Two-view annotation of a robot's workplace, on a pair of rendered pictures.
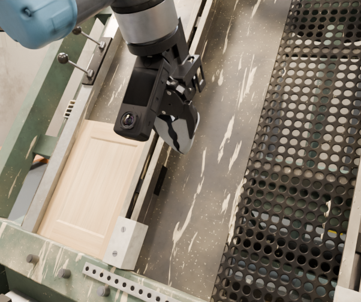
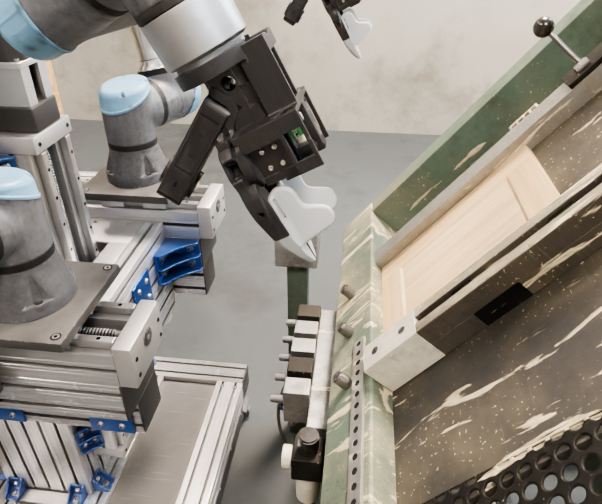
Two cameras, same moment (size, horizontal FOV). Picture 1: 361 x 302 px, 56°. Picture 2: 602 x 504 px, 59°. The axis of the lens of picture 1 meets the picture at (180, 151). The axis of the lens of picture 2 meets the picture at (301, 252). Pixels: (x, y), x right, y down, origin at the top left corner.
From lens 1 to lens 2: 0.55 m
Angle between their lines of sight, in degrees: 61
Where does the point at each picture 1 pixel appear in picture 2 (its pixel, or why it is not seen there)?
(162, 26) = (167, 54)
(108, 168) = (481, 239)
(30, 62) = not seen: outside the picture
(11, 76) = not seen: outside the picture
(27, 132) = (471, 132)
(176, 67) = (257, 118)
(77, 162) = (468, 206)
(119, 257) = (373, 358)
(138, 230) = (416, 346)
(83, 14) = (52, 31)
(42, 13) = (4, 30)
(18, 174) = (435, 185)
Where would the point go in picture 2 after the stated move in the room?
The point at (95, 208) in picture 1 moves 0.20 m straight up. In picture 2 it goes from (430, 283) to (445, 190)
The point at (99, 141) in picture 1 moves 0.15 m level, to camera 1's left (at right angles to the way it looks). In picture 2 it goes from (509, 190) to (460, 160)
